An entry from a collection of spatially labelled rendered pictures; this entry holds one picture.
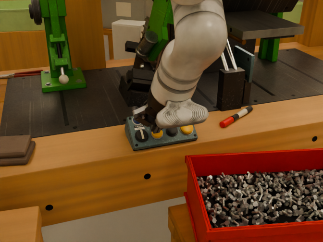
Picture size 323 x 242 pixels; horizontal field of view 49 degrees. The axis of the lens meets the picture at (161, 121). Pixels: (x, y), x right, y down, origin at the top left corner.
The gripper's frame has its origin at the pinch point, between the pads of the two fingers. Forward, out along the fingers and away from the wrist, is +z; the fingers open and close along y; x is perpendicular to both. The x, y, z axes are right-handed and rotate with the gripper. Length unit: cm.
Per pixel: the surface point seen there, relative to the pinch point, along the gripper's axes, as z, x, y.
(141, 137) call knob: 2.8, 1.0, 3.3
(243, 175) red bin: 0.1, 14.3, -15.3
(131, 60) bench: 45, -49, -11
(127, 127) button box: 5.7, -3.3, 5.0
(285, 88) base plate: 16, -13, -48
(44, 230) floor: 125, -10, 32
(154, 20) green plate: 4.6, -32.8, -8.7
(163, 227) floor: 114, 4, -25
